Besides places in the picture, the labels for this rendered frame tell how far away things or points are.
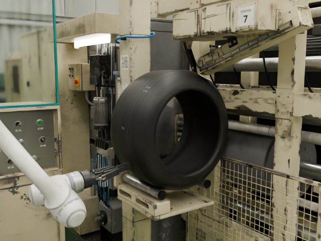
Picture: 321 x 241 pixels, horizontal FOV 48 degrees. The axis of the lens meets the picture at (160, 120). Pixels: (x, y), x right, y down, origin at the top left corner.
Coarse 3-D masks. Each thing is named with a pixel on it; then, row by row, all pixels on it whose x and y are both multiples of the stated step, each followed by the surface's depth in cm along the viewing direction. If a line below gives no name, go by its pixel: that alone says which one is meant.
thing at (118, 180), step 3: (123, 171) 190; (126, 171) 191; (120, 174) 189; (123, 174) 190; (129, 174) 192; (114, 177) 189; (117, 177) 188; (120, 177) 190; (114, 180) 190; (117, 180) 189; (120, 180) 190; (114, 183) 190; (117, 183) 189; (120, 183) 190; (123, 183) 191; (126, 183) 192; (117, 186) 189
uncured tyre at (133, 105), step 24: (168, 72) 162; (192, 72) 167; (120, 96) 169; (144, 96) 154; (168, 96) 155; (192, 96) 196; (216, 96) 172; (120, 120) 161; (144, 120) 151; (192, 120) 201; (216, 120) 189; (120, 144) 162; (144, 144) 152; (192, 144) 200; (216, 144) 178; (144, 168) 156; (168, 168) 194; (192, 168) 189
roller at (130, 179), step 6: (126, 174) 189; (126, 180) 186; (132, 180) 182; (138, 180) 179; (138, 186) 177; (144, 186) 172; (150, 186) 169; (150, 192) 167; (156, 192) 164; (162, 192) 163; (162, 198) 163
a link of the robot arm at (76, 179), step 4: (72, 172) 147; (76, 172) 147; (68, 176) 144; (72, 176) 144; (76, 176) 145; (80, 176) 145; (72, 180) 143; (76, 180) 144; (80, 180) 145; (72, 184) 143; (76, 184) 144; (80, 184) 144; (84, 184) 147; (72, 188) 143; (76, 188) 144; (80, 188) 145; (76, 192) 145
